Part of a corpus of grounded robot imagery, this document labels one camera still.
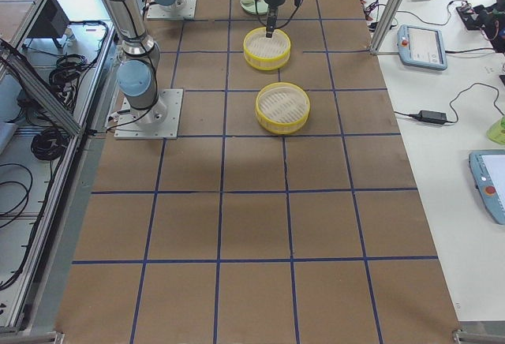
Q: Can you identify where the yellow steamer basket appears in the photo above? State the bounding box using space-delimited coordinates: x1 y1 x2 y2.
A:
243 28 291 71
255 82 311 135

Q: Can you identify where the mint green plate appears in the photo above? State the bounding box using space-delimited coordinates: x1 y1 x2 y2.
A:
240 0 268 16

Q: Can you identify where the far teach pendant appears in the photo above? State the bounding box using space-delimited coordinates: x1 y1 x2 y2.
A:
397 24 447 71

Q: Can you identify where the teach pendant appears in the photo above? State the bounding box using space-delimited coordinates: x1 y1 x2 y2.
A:
397 24 447 71
469 150 504 225

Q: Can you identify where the black power adapter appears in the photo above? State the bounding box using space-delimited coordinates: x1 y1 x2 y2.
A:
409 110 448 125

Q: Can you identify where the black circuit board box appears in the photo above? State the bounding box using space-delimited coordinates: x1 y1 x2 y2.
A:
456 3 493 31

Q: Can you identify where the green bottle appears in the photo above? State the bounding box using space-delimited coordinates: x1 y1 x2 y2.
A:
486 116 505 145

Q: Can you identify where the near teach pendant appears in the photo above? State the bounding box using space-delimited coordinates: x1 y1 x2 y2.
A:
469 150 504 225

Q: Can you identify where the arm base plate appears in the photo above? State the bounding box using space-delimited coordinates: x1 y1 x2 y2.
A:
114 88 184 140
147 0 196 21

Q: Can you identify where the aluminium frame post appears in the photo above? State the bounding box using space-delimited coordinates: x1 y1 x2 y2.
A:
369 0 402 55

